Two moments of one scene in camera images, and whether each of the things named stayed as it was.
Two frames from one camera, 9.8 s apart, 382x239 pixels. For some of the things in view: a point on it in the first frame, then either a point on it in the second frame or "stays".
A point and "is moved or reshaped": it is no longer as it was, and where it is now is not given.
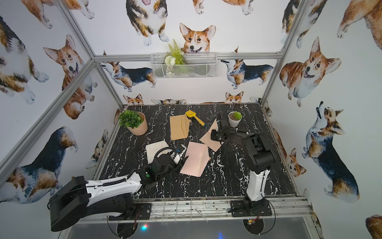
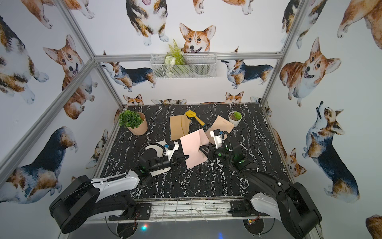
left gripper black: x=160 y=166 to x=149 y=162
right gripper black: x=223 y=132 to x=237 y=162
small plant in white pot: x=235 y=117 stays
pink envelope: x=198 y=159 is moved or reshaped
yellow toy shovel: x=190 y=113 stays
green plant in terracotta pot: x=135 y=122 stays
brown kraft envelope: x=179 y=126 stays
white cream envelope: x=152 y=149 stays
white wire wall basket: x=184 y=65 stays
